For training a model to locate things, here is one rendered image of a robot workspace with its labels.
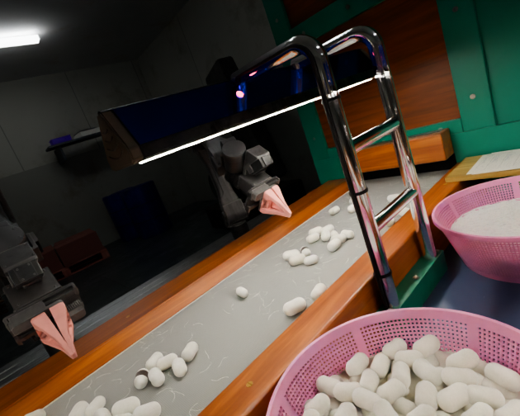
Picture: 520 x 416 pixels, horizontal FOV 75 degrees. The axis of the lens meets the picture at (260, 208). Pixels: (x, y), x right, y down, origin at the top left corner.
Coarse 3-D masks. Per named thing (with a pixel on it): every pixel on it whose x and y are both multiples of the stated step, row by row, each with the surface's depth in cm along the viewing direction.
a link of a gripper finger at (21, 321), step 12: (60, 300) 52; (24, 312) 50; (36, 312) 50; (48, 312) 51; (60, 312) 51; (12, 324) 48; (24, 324) 49; (60, 324) 50; (72, 324) 55; (72, 336) 53; (72, 348) 49
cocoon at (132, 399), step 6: (132, 396) 45; (120, 402) 45; (126, 402) 44; (132, 402) 44; (138, 402) 45; (114, 408) 44; (120, 408) 44; (126, 408) 44; (132, 408) 44; (114, 414) 44
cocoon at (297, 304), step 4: (292, 300) 53; (296, 300) 53; (300, 300) 53; (304, 300) 53; (288, 304) 53; (292, 304) 53; (296, 304) 53; (300, 304) 53; (304, 304) 53; (284, 308) 53; (288, 308) 52; (292, 308) 52; (296, 308) 52; (300, 308) 53; (304, 308) 53; (284, 312) 53; (288, 312) 52; (292, 312) 52; (296, 312) 53
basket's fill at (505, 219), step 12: (504, 204) 65; (516, 204) 62; (468, 216) 65; (480, 216) 63; (492, 216) 61; (504, 216) 61; (516, 216) 60; (456, 228) 64; (468, 228) 61; (480, 228) 60; (492, 228) 58; (504, 228) 57; (516, 228) 55
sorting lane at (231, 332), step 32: (384, 192) 94; (320, 224) 88; (352, 224) 81; (320, 256) 70; (352, 256) 65; (224, 288) 72; (256, 288) 67; (288, 288) 62; (192, 320) 63; (224, 320) 59; (256, 320) 56; (288, 320) 52; (128, 352) 60; (224, 352) 50; (256, 352) 48; (96, 384) 55; (128, 384) 51; (192, 384) 46; (224, 384) 44
